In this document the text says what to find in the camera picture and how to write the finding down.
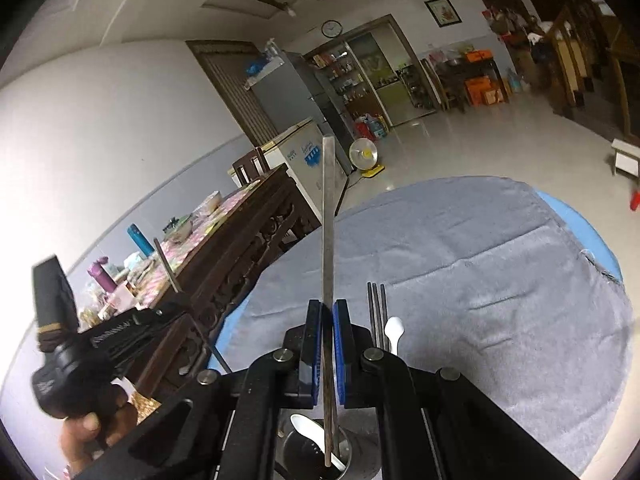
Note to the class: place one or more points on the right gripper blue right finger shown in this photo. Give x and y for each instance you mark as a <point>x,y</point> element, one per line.
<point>350,341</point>

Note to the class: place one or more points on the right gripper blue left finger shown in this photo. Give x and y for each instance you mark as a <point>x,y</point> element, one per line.
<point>309,367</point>

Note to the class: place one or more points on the dark chopstick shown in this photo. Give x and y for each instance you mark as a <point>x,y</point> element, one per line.
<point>377,317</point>
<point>172,278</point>
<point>383,314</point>
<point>327,290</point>
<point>372,315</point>

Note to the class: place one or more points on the white plastic spoon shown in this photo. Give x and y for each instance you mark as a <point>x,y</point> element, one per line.
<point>311,430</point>
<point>394,329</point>

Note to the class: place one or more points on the black perforated utensil holder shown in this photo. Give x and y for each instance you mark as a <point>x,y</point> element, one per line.
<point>300,451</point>

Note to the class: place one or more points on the person's left hand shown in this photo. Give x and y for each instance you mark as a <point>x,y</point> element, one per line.
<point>78,432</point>

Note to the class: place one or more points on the purple water bottle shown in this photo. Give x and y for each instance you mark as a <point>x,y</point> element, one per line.
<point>98,272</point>

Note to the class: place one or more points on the blue thermos bottle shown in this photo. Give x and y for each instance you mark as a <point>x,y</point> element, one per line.
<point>140,240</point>

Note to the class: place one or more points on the dark carved wooden table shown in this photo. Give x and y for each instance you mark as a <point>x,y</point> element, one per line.
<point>270,217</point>

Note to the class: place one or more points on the grey table cloth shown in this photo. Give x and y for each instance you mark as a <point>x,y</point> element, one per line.
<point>489,279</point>

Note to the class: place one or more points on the glass lidded pot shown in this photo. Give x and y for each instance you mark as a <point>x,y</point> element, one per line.
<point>177,230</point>

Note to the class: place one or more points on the small floor fan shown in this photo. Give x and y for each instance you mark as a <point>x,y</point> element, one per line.
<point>363,154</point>

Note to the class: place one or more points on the wooden chair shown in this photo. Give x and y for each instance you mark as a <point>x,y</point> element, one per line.
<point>251,166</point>

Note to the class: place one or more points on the white chest freezer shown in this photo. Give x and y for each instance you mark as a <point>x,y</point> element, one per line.
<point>300,148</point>

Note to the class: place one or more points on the grey refrigerator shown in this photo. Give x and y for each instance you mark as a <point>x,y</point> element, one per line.
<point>289,90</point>

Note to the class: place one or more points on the shelf with goods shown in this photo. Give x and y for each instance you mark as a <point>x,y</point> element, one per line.
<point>349,86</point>

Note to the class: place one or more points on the dark wooden side table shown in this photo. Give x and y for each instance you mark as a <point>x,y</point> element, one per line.
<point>447,76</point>

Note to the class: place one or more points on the orange boxes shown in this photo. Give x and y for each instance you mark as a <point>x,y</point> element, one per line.
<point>482,80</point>

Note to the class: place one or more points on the red stool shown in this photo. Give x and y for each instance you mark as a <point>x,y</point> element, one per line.
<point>635,201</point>

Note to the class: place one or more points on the white step stool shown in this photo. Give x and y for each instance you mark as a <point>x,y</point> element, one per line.
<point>626,158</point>

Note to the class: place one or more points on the round wall clock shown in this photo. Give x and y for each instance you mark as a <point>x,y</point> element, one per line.
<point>331,29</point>

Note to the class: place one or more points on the framed wall picture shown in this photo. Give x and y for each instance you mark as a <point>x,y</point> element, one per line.
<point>443,12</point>

